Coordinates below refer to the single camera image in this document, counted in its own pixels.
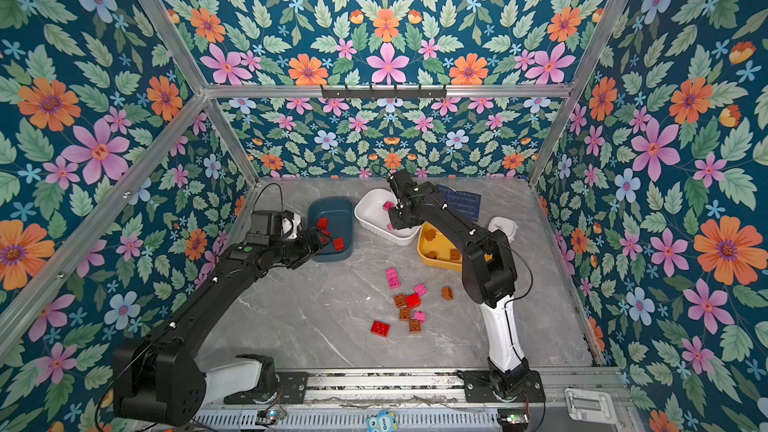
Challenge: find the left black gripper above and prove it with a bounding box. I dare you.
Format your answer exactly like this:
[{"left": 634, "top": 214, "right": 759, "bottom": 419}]
[{"left": 267, "top": 226, "right": 334, "bottom": 267}]

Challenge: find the teal plastic container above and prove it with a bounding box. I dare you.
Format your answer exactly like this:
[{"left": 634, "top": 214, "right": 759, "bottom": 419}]
[{"left": 308, "top": 197, "right": 354, "bottom": 263}]

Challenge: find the pink double lego brick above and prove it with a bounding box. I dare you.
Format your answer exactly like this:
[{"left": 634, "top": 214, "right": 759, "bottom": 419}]
[{"left": 385, "top": 267, "right": 401, "bottom": 289}]

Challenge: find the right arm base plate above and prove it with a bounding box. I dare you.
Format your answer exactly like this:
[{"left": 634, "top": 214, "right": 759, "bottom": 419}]
[{"left": 458, "top": 368, "right": 546, "bottom": 403}]

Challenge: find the yellow plastic container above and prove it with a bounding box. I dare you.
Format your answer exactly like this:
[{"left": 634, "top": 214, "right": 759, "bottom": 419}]
[{"left": 418, "top": 223, "right": 463, "bottom": 272}]

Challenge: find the large red lego brick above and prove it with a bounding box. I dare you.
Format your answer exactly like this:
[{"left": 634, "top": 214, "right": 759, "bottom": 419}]
[{"left": 370, "top": 320, "right": 391, "bottom": 338}]

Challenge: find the orange lego brick bottom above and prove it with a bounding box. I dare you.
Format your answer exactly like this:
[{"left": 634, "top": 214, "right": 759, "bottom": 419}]
[{"left": 409, "top": 319, "right": 422, "bottom": 334}]

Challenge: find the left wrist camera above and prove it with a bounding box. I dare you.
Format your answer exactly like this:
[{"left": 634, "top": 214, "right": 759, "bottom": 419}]
[{"left": 245, "top": 210, "right": 301, "bottom": 246}]

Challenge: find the orange brown lego brick center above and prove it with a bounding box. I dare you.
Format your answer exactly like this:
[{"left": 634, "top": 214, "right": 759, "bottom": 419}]
[{"left": 394, "top": 294, "right": 407, "bottom": 308}]

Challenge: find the white plastic container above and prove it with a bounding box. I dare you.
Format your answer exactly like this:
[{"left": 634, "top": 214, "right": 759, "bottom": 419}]
[{"left": 354, "top": 188, "right": 421, "bottom": 246}]

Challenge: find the black hook rail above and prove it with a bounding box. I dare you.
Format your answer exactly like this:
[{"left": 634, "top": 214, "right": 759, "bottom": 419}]
[{"left": 320, "top": 85, "right": 448, "bottom": 100}]

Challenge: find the dark blue printed card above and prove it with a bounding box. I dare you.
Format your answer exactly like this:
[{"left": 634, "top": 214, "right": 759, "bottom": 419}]
[{"left": 436, "top": 185, "right": 482, "bottom": 222}]

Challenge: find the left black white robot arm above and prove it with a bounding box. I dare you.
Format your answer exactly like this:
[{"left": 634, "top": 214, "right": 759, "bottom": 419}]
[{"left": 112, "top": 228, "right": 333, "bottom": 426}]

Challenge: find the white device on rail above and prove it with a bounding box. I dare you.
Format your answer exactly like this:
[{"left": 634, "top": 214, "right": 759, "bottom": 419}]
[{"left": 564, "top": 388, "right": 618, "bottom": 425}]

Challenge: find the blue owl toy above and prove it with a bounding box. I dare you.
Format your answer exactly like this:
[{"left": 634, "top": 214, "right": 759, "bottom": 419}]
[{"left": 366, "top": 411, "right": 399, "bottom": 432}]

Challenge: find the small white round dish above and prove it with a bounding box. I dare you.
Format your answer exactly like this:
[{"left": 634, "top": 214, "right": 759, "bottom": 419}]
[{"left": 488, "top": 216, "right": 518, "bottom": 245}]

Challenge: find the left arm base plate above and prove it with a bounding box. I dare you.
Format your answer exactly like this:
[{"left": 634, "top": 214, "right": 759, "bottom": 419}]
[{"left": 223, "top": 372, "right": 309, "bottom": 405}]

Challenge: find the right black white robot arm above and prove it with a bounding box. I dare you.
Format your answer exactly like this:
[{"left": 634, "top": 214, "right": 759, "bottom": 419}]
[{"left": 387, "top": 170, "right": 530, "bottom": 400}]

